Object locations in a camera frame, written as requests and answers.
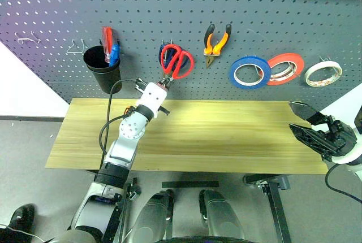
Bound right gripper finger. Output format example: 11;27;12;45
288;101;330;127
288;123;339;162

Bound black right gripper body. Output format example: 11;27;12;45
325;115;357;157

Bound red handled scissors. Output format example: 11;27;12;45
160;44;196;87

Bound orange black needle-nose pliers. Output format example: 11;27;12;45
203;24;232;69

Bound blue tape roll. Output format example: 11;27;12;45
228;55;273;90

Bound blue pen tool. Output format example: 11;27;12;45
109;44;121;67

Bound red tape roll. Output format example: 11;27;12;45
265;53;305;86

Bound metal pliers holder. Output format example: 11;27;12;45
202;38;222;57

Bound white tape roll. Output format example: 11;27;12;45
304;60;343;88

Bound black plastic cup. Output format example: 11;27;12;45
83;45;123;94

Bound grey perforated pegboard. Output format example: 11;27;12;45
0;0;362;105

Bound dark grey rounded shell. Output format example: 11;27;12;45
199;189;245;241
131;189;174;241

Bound black shoe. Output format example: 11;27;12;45
7;203;36;233

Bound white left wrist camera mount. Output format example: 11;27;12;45
135;82;168;112

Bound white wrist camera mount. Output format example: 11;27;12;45
329;109;362;168
135;82;168;112

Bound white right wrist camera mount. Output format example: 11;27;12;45
329;109;362;168

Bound blue handled scissors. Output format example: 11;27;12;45
158;44;190;70

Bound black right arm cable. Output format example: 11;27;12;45
324;163;362;203

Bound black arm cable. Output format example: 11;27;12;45
98;78;144;168
324;163;362;203

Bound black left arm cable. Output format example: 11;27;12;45
98;78;144;168

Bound red handled screwdriver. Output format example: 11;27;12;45
101;26;114;63

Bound black metal table frame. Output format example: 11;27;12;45
243;173;292;243

